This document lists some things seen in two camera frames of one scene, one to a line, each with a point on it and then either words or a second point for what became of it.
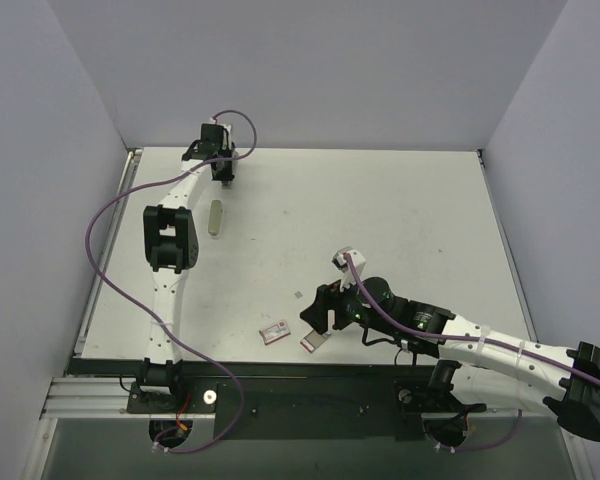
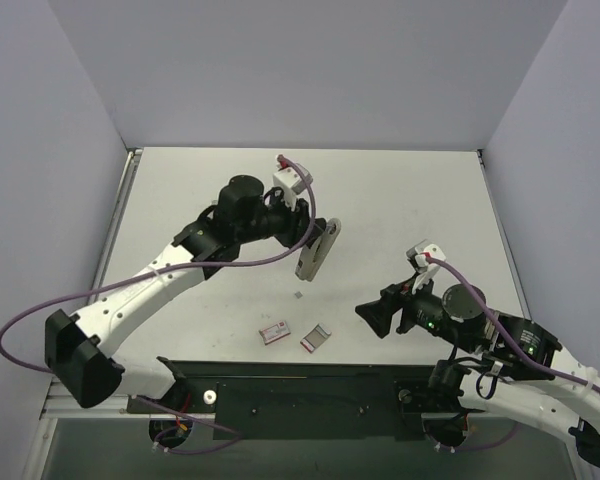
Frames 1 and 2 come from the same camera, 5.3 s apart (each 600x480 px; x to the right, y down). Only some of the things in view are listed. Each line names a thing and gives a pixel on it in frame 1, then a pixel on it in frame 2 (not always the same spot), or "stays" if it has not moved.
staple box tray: (313, 340) stays
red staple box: (274, 333) stays
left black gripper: (224, 170) to (303, 228)
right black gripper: (327, 308) to (396, 310)
